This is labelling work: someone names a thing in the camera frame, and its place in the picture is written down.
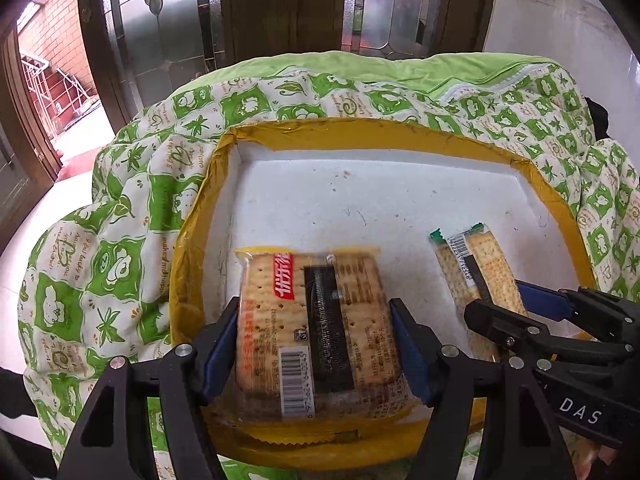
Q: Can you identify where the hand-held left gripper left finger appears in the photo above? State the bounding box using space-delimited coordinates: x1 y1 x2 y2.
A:
52 296 242 480

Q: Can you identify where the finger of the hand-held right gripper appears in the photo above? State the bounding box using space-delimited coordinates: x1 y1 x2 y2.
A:
464 300 551 367
517 282 640 346

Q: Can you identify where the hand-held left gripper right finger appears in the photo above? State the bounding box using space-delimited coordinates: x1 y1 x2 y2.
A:
389 297 568 480

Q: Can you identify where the green-ended cracker packet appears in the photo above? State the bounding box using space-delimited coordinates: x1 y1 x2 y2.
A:
429 227 531 361

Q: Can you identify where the yellow-edged cracker packet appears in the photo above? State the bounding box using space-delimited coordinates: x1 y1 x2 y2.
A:
232 245 435 455

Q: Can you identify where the white foam tray yellow rim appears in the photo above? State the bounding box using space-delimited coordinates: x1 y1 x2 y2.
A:
169 117 596 471

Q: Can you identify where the person's right hand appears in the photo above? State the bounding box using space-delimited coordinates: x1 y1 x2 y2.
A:
565 435 633 472

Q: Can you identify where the green and white printed blanket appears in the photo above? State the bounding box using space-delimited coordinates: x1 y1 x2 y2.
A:
17 50 640 480

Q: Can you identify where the black cloth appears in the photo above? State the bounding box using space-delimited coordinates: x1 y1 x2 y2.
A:
585 97 614 142

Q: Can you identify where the brown open door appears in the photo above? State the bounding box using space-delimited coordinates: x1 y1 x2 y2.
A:
0 25 63 256

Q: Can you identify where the white stair railing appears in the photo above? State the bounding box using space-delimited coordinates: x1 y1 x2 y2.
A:
20 57 98 131

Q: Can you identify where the wooden double door leaded glass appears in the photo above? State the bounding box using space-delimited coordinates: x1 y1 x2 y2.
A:
77 0 501 126

